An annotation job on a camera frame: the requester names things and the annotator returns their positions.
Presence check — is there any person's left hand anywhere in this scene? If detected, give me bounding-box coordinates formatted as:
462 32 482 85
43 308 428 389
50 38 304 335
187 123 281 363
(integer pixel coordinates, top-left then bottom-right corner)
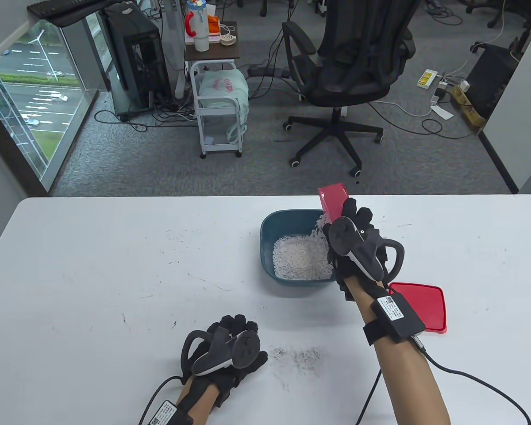
184 314 268 408

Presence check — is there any person's right hand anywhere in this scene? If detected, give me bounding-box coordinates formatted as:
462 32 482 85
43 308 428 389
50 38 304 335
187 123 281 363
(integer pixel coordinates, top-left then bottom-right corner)
327 198 388 302

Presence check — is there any black and white controller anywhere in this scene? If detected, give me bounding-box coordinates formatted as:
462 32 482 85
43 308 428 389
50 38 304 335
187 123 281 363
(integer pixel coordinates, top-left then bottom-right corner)
328 217 406 282
181 328 262 378

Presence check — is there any red plastic container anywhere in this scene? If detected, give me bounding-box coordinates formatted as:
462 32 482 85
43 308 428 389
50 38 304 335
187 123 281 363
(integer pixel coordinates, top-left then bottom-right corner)
317 184 350 222

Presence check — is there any white rice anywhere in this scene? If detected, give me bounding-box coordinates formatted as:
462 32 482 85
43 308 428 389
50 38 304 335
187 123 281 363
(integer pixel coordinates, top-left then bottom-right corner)
272 214 335 281

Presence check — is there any teal plastic basin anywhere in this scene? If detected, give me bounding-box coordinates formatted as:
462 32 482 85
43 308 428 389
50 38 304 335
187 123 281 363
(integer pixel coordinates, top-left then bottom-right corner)
260 209 343 290

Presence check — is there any red plastic lid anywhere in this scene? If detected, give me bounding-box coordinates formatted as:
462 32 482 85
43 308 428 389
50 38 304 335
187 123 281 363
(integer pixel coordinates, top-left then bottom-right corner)
387 282 448 333

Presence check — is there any person's left forearm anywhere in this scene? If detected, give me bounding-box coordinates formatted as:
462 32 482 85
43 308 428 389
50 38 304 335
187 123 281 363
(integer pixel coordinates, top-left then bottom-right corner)
177 382 222 425

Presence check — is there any person's right forearm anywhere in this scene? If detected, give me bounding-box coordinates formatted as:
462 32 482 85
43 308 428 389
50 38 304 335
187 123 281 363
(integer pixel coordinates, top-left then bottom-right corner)
352 283 452 425

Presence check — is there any black office chair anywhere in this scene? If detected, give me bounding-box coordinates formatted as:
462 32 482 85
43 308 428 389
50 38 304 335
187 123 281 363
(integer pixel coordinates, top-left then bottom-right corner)
282 0 417 178

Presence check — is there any black power strip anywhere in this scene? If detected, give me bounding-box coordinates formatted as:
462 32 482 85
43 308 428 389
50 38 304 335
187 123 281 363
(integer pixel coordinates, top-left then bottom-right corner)
247 65 289 79

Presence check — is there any white rolling cart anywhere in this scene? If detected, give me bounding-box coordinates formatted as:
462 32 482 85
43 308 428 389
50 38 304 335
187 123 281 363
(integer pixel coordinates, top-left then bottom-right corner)
190 61 248 159

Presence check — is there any pale green plastic bag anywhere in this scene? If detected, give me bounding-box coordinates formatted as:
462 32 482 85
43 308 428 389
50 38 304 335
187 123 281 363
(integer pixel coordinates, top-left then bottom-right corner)
198 71 250 142

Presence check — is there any black case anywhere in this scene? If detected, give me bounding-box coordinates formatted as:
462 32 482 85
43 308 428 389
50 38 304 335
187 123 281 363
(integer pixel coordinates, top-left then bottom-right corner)
464 44 519 121

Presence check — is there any brown side table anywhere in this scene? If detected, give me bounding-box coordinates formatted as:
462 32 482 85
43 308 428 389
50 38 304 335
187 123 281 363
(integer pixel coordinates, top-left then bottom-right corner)
185 21 240 63

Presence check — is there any white desk leg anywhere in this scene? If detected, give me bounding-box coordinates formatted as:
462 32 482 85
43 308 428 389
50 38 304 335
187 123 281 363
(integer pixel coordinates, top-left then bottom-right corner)
162 0 187 100

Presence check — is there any black computer tower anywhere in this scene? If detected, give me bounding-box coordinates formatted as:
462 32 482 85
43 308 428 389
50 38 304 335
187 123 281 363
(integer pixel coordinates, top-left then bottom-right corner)
103 2 171 122

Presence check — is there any glass window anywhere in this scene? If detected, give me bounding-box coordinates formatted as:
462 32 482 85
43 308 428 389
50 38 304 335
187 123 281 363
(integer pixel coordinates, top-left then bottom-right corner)
0 11 115 193

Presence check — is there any black keyboard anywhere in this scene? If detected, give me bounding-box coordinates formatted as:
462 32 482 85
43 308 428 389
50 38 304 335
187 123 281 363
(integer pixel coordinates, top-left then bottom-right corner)
27 0 99 19

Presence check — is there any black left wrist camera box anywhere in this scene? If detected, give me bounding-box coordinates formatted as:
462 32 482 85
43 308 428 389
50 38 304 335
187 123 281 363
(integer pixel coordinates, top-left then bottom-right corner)
148 400 194 425

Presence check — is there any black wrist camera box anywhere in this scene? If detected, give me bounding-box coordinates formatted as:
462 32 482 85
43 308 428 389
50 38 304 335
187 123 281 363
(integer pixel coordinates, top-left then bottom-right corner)
364 292 426 346
148 400 194 425

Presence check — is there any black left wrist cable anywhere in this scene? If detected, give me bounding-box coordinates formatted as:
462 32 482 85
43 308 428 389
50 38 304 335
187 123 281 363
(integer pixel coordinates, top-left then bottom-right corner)
138 375 184 425

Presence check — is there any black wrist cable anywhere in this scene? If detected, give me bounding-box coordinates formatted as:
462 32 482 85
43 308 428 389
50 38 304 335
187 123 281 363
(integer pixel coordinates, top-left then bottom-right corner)
356 336 531 425
138 375 184 425

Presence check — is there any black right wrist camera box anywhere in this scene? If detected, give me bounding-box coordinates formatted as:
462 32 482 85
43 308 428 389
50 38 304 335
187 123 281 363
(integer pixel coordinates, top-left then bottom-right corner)
364 292 426 346

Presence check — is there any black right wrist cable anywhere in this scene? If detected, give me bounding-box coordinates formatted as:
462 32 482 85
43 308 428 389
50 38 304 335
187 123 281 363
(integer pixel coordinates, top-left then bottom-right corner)
356 336 531 425

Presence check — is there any tangle of black floor cables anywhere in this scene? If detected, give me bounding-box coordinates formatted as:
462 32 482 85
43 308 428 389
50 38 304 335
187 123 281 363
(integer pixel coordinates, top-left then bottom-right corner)
94 91 200 133

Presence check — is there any white tumbler with red handle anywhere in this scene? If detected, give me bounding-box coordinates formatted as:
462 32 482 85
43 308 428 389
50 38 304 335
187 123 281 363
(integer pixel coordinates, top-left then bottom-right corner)
185 0 211 53

